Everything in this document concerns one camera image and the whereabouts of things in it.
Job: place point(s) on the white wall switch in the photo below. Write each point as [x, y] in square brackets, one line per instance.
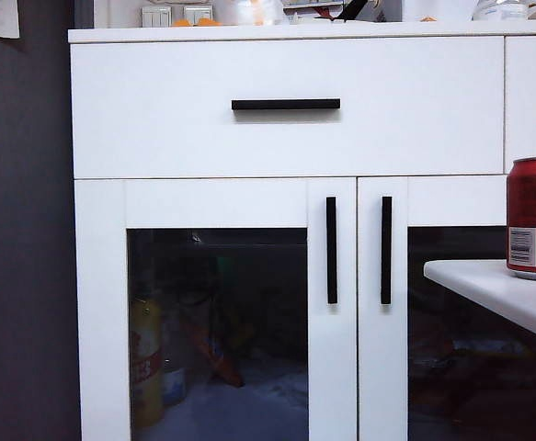
[156, 17]
[194, 13]

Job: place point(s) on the white drawer front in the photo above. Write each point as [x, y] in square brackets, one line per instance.
[532, 92]
[157, 115]

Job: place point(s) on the black angled object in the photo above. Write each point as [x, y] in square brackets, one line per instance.
[352, 8]

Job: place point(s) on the clear plastic container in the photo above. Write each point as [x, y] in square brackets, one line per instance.
[497, 11]

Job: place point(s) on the white glass cabinet door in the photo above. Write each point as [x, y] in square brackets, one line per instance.
[368, 367]
[102, 275]

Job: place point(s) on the orange snack packet blue print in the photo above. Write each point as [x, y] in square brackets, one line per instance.
[224, 367]

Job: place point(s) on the yellow detergent bottle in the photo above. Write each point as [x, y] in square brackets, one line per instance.
[145, 367]

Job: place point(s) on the white cabinet body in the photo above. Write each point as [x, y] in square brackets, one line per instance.
[249, 33]

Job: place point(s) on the grey partition panel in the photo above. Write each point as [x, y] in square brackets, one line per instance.
[24, 229]

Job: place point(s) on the orange fruit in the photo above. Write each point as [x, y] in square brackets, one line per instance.
[181, 22]
[429, 19]
[205, 21]

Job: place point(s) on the clear plastic water bottle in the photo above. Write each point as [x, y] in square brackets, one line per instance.
[173, 381]

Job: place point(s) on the white side table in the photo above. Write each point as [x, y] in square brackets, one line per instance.
[502, 285]

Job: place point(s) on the white plastic bag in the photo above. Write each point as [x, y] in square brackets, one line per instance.
[240, 11]

